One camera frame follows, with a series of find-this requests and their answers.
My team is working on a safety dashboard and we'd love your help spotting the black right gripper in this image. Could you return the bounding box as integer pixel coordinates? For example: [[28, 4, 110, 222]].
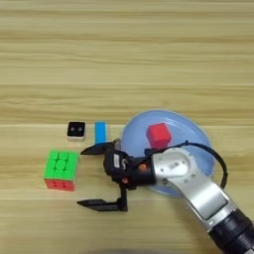
[[75, 138, 159, 213]]

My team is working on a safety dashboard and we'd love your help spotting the green and red Rubik's cube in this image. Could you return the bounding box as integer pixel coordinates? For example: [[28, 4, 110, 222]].
[[43, 149, 80, 192]]

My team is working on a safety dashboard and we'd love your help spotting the red cube block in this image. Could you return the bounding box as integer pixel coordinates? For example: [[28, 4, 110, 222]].
[[146, 122, 173, 150]]

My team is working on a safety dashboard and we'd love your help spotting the blue rectangular block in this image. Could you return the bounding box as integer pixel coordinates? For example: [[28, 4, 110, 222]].
[[94, 121, 108, 146]]

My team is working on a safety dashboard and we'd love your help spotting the small black cube white base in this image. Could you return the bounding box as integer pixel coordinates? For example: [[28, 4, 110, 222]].
[[66, 120, 87, 143]]

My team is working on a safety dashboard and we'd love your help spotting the light blue round plate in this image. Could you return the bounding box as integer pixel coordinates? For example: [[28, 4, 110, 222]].
[[120, 109, 216, 198]]

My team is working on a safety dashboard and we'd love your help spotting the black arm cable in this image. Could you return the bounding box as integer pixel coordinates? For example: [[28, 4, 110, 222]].
[[143, 140, 229, 190]]

